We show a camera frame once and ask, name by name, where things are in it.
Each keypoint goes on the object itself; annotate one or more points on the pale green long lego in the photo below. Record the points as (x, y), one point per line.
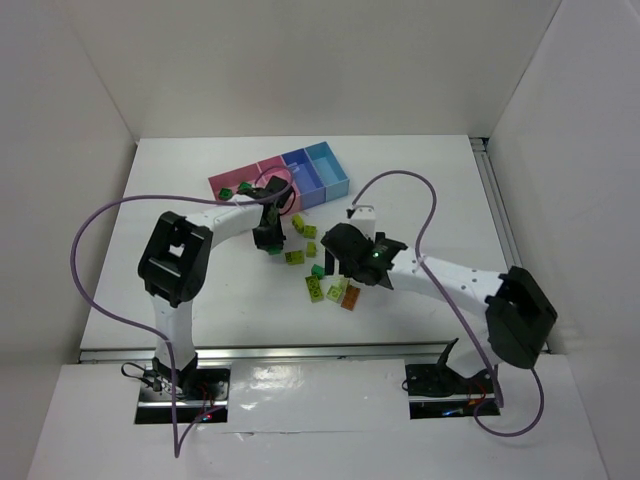
(314, 288)

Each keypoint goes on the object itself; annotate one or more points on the pale green square lego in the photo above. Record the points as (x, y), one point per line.
(334, 293)

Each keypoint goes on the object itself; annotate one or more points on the yellow-green small lego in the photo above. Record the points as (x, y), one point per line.
(310, 232)

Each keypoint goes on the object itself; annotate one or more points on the aluminium side rail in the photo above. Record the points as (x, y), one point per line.
(479, 147)

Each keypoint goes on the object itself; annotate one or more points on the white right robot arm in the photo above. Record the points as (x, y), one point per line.
(518, 317)

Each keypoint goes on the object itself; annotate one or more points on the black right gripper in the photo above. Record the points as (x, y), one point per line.
(338, 251)

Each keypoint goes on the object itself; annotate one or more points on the pale green small lego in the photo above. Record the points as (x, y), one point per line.
(343, 283)

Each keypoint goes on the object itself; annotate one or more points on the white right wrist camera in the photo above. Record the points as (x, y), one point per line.
(363, 218)

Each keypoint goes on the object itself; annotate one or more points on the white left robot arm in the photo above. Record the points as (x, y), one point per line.
(174, 265)

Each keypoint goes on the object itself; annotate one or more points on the light blue bin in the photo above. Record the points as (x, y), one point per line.
(329, 170)

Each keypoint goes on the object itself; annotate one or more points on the aluminium front rail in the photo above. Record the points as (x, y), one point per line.
(228, 354)

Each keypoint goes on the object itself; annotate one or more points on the large pink bin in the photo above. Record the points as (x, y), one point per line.
(234, 179)

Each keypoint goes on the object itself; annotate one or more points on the orange lego plate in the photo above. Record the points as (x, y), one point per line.
(350, 298)

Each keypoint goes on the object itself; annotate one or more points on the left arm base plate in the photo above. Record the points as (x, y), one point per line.
(206, 396)

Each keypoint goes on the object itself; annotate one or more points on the dark green lego brick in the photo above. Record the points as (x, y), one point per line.
(318, 271)

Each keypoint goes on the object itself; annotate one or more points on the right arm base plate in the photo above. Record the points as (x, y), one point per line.
(435, 393)

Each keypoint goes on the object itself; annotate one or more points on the purple-blue bin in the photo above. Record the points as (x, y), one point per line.
(311, 189)

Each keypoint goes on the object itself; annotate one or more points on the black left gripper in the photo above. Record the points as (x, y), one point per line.
(268, 238)

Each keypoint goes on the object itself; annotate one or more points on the yellow-green lego brick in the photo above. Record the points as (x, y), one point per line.
(296, 257)
(311, 249)
(298, 223)

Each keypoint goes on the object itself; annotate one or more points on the small pink bin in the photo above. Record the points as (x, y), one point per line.
(275, 166)

